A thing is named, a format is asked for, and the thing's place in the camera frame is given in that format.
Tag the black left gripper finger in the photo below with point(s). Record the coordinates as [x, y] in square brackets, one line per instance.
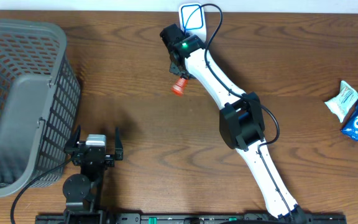
[72, 144]
[118, 147]

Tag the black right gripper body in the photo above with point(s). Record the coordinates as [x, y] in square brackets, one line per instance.
[179, 70]

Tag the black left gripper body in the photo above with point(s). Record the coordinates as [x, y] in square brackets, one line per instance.
[90, 170]

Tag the red Nescafe coffee stick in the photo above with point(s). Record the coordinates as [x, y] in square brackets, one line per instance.
[179, 86]

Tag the white teal wet wipes pack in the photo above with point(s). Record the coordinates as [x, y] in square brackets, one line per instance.
[341, 104]

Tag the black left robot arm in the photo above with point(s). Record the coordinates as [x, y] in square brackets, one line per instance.
[83, 190]

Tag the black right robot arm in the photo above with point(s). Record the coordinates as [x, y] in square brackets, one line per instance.
[241, 121]

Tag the white barcode scanner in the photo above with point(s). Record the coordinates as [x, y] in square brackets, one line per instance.
[192, 20]

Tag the grey plastic shopping basket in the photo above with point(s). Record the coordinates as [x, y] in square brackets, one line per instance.
[39, 97]

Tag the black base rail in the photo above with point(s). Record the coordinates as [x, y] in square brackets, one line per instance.
[135, 218]

